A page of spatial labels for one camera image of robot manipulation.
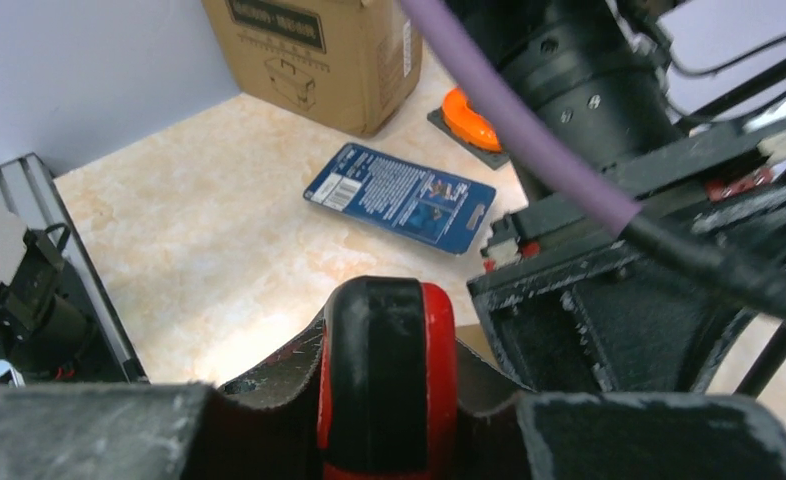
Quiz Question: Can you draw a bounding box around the grey cable duct rail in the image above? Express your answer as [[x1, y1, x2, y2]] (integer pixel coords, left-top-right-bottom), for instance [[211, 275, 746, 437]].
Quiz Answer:
[[0, 154, 148, 386]]

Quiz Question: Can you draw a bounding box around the large cardboard box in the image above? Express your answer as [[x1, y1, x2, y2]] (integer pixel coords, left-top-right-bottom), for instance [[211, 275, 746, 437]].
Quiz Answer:
[[202, 0, 423, 137]]

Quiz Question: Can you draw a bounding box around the red black utility knife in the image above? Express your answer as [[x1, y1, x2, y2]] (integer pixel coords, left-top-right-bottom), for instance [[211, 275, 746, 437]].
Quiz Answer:
[[316, 276, 458, 479]]

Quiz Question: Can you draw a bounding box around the grey toy brick baseplate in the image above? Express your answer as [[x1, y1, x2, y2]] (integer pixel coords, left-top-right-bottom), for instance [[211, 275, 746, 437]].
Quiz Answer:
[[426, 108, 510, 171]]

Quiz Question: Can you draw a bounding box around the small cardboard box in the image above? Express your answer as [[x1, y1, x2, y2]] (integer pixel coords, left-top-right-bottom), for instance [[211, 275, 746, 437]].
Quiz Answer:
[[456, 324, 498, 367]]

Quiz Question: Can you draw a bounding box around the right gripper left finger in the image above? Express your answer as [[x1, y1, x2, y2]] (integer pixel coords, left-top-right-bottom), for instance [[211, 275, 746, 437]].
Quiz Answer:
[[0, 317, 323, 479]]

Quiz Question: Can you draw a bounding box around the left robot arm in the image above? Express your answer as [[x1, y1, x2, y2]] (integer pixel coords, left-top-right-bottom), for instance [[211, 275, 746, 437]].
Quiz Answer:
[[450, 1, 786, 395]]

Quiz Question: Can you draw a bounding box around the black tripod stand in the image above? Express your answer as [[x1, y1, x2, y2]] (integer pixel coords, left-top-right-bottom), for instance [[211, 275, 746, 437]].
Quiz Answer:
[[735, 324, 786, 398]]

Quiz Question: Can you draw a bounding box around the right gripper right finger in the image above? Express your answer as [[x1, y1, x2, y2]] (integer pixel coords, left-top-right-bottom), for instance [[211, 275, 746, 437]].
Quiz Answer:
[[455, 337, 786, 480]]

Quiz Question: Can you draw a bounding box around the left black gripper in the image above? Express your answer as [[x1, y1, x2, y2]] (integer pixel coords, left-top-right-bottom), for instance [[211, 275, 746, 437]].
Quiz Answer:
[[468, 120, 786, 392]]

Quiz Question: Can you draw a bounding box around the orange curved toy piece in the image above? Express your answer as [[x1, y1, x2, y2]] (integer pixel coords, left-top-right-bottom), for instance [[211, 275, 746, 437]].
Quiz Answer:
[[441, 87, 503, 152]]

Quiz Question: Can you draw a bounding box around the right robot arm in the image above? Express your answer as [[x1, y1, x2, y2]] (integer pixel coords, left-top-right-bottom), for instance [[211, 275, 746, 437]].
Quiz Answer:
[[0, 204, 786, 479]]

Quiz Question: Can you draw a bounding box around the blue blister pack item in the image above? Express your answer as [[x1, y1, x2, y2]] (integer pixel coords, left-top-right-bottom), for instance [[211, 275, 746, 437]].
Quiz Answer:
[[304, 143, 496, 255]]

